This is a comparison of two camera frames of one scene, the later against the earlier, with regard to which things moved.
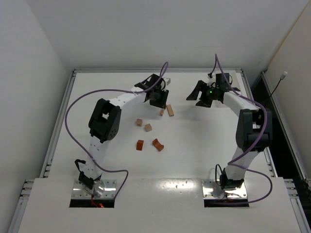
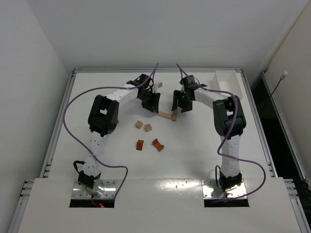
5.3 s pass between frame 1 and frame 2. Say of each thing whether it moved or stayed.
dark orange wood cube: stayed
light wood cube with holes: stayed
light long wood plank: moved
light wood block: stayed
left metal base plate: stayed
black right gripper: moved
